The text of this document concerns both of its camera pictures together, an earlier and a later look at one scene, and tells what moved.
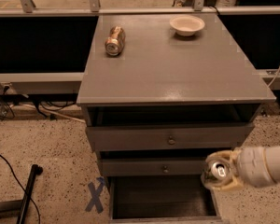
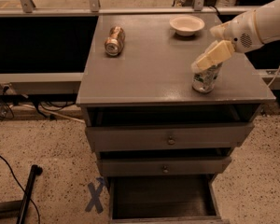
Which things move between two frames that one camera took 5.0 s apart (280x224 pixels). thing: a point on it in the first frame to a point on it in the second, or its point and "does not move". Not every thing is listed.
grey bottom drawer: (161, 200) does not move
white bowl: (187, 25) does not move
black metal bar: (36, 170) does not move
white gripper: (250, 166) to (240, 33)
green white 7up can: (217, 167) to (203, 81)
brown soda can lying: (114, 44) does not move
